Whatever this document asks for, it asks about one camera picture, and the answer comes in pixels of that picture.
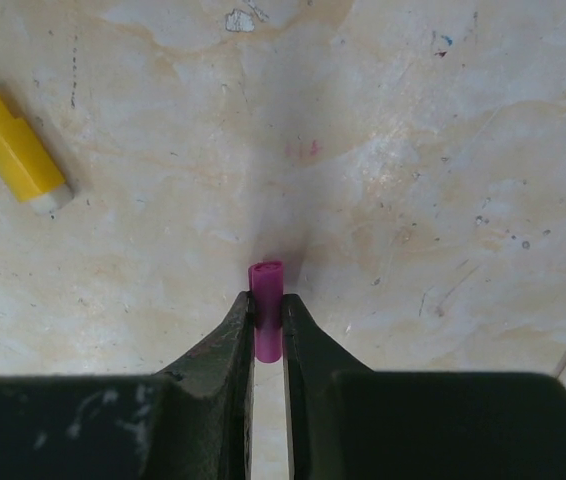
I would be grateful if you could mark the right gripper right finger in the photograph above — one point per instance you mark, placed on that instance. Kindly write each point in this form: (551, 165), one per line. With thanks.
(347, 421)

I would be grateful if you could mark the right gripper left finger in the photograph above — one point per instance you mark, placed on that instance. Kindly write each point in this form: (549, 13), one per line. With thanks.
(190, 420)

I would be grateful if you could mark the purple pen cap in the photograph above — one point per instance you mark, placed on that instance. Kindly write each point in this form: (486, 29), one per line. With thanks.
(266, 284)

